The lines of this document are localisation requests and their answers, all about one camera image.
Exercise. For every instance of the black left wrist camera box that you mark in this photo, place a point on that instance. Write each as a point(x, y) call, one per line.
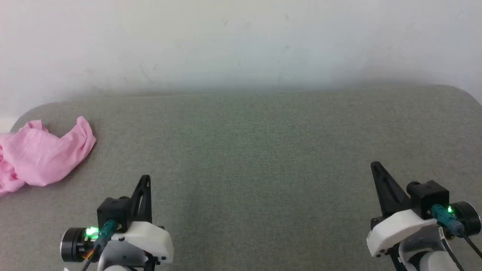
point(113, 210)

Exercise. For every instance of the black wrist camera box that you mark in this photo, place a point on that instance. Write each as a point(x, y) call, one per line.
point(113, 210)
point(429, 197)

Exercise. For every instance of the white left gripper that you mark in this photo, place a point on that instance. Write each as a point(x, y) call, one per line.
point(150, 241)

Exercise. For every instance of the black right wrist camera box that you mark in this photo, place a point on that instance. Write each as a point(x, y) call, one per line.
point(429, 197)

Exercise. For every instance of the grey fabric sofa cushion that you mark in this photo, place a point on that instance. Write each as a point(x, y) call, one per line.
point(256, 158)

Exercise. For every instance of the pink cloth garment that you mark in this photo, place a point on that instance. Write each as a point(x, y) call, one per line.
point(41, 158)

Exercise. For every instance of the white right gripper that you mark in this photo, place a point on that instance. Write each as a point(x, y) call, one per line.
point(395, 227)

